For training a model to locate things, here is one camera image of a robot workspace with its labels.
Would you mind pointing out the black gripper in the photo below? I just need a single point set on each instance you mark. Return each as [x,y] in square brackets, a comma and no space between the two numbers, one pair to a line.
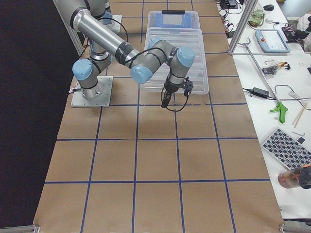
[170,88]

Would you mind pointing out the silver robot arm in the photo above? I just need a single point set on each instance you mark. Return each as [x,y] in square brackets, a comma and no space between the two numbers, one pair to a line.
[87,17]

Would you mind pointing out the clear plastic storage box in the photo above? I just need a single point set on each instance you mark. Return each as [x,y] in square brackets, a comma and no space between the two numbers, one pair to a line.
[189,20]

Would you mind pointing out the black power adapter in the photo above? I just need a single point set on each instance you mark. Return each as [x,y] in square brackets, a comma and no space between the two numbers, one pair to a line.
[259,93]

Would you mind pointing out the silver reacher grabber tool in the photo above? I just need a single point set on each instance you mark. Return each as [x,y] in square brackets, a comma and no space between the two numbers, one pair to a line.
[279,105]

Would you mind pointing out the right teach pendant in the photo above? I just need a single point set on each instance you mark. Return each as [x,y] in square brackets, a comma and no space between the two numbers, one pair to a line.
[271,41]

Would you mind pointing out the wooden chopsticks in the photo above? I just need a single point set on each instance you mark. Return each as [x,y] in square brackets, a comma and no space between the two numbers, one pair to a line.
[296,120]

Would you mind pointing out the checkered calibration board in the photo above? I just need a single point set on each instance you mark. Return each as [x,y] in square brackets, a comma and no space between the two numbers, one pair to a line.
[286,150]

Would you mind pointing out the amber plastic bottle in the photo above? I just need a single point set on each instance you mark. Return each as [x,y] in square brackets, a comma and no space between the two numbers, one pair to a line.
[298,177]

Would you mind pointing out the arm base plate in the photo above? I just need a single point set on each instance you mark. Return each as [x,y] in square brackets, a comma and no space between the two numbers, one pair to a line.
[98,96]
[113,22]

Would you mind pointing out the black box latch handle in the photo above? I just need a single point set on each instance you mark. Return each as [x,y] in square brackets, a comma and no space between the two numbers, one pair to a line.
[173,12]

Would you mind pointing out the aluminium frame post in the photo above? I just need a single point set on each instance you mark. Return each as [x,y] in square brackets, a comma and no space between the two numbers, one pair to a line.
[248,9]

